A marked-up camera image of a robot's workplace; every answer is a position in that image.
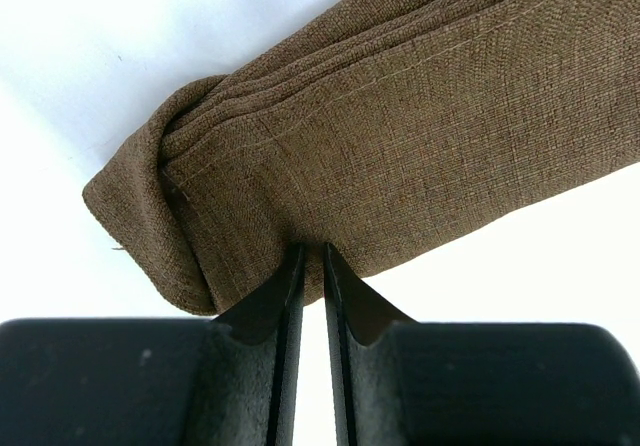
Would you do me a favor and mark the brown cloth napkin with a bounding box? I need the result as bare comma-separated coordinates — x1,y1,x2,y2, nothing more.
83,0,639,315

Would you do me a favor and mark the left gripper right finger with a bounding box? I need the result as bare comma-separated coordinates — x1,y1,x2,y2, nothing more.
323,244,639,445

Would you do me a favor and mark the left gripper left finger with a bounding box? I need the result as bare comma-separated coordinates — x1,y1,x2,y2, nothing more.
1,245,305,445

